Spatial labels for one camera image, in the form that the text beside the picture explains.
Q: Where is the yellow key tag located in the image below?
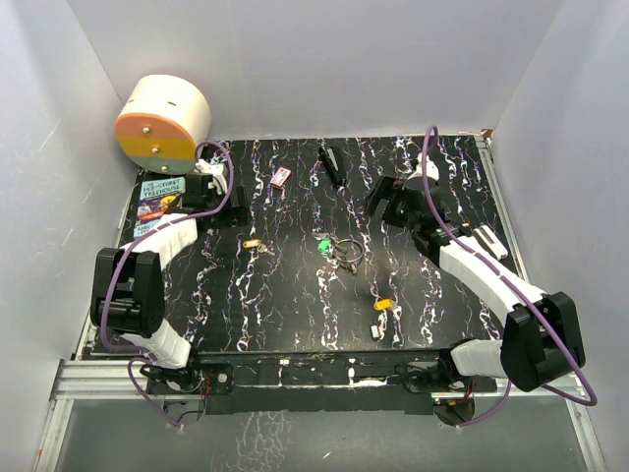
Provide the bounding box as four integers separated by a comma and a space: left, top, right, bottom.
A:
243, 239, 275, 256

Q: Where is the metal keyring with keys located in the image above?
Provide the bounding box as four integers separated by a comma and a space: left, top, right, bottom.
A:
332, 238, 366, 275

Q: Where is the green key tag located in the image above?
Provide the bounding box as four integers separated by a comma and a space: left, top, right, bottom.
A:
317, 238, 332, 254

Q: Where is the orange key tag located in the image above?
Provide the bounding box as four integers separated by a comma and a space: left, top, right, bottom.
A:
373, 299, 395, 311

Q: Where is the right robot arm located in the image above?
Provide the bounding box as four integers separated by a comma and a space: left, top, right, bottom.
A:
364, 176, 586, 391

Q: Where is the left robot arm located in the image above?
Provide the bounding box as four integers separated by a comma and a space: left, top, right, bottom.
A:
89, 169, 250, 392

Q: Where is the blue treehouse paperback book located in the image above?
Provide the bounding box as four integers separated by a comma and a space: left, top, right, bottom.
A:
133, 177, 185, 239

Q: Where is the white grey eraser block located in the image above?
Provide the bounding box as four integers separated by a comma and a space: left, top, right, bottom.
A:
472, 225, 509, 261

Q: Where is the small red white box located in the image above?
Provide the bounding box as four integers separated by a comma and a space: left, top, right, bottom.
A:
270, 167, 292, 189

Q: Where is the round pastel drawer box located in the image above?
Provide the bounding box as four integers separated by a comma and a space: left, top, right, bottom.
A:
114, 74, 211, 175

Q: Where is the black stapler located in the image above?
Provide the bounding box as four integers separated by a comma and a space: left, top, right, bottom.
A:
318, 147, 347, 188

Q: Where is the white key tag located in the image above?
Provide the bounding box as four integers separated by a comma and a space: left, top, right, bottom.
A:
370, 320, 386, 342

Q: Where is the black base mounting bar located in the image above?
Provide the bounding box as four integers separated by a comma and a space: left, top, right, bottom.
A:
137, 351, 497, 417

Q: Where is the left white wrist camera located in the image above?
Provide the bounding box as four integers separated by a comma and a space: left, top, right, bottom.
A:
196, 159, 228, 195

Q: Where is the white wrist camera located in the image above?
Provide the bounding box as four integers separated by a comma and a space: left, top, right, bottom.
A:
196, 159, 228, 195
409, 154, 439, 184

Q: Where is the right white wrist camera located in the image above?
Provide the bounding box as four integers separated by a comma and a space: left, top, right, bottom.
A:
409, 154, 439, 184

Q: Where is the aluminium frame rail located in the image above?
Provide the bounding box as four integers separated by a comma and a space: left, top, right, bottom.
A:
34, 361, 606, 471

